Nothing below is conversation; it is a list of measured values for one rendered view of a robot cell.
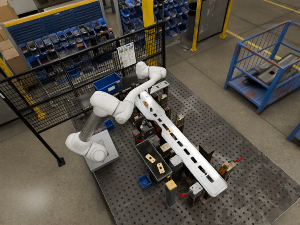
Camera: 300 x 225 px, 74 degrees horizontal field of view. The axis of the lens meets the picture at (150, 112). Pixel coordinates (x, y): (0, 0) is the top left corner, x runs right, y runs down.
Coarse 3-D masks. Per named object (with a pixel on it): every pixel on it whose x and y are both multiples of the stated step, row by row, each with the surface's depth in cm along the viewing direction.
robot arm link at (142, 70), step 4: (140, 64) 184; (144, 64) 185; (136, 68) 187; (140, 68) 184; (144, 68) 185; (148, 68) 186; (136, 72) 190; (140, 72) 187; (144, 72) 186; (140, 76) 191; (144, 76) 190; (148, 76) 189
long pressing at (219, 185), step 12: (144, 96) 235; (144, 108) 222; (156, 108) 221; (156, 120) 210; (168, 120) 209; (180, 132) 199; (180, 156) 181; (192, 156) 181; (192, 168) 173; (204, 168) 173; (204, 180) 166; (216, 180) 165; (216, 192) 159
